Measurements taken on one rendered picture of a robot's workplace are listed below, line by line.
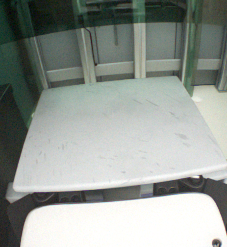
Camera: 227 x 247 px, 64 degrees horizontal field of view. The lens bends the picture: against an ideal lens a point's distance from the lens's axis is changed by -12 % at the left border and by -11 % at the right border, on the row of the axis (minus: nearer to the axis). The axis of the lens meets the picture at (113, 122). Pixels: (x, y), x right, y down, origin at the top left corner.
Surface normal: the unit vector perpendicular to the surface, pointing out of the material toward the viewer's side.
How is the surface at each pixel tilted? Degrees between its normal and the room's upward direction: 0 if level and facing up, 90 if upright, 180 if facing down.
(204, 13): 90
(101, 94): 0
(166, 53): 90
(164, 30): 90
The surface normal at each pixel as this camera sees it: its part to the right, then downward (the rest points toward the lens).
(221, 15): 0.06, 0.66
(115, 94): -0.07, -0.75
